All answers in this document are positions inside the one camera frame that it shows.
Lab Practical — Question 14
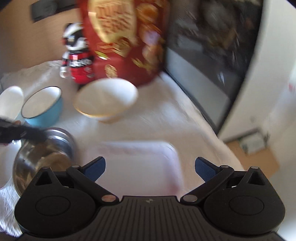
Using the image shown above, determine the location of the stainless steel bowl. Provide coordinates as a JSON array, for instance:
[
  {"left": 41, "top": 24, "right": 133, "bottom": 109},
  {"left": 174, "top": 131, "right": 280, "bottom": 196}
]
[{"left": 12, "top": 128, "right": 78, "bottom": 196}]

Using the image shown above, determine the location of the white rectangular tray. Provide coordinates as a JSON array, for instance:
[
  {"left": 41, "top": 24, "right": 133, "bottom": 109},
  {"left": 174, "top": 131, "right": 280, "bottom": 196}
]
[{"left": 79, "top": 141, "right": 184, "bottom": 198}]

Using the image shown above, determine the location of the blue enamel bowl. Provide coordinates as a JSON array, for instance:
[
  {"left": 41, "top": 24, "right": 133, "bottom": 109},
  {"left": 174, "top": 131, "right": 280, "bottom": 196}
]
[{"left": 21, "top": 86, "right": 63, "bottom": 128}]

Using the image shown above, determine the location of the white textured tablecloth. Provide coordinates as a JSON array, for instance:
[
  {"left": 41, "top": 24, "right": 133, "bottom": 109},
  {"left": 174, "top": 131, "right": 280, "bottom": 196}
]
[{"left": 0, "top": 59, "right": 244, "bottom": 238}]

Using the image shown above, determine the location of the red black robot toy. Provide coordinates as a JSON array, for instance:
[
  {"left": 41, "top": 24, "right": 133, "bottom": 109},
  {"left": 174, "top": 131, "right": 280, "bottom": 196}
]
[{"left": 60, "top": 22, "right": 95, "bottom": 85}]

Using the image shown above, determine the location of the glass-sided computer case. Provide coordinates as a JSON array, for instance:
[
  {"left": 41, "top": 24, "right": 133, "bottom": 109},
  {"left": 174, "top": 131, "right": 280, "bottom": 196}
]
[{"left": 165, "top": 1, "right": 263, "bottom": 133}]

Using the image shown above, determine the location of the white foam bowl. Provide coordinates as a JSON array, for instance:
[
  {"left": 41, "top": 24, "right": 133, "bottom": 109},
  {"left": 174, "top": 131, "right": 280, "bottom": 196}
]
[{"left": 0, "top": 86, "right": 25, "bottom": 125}]

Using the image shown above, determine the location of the small box on floor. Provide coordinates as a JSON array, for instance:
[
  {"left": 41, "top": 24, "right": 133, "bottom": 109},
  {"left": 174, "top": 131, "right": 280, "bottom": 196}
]
[{"left": 238, "top": 132, "right": 270, "bottom": 155}]

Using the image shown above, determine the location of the red snack bag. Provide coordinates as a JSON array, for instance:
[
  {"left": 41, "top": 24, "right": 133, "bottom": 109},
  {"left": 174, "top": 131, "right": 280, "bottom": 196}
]
[{"left": 77, "top": 0, "right": 170, "bottom": 86}]

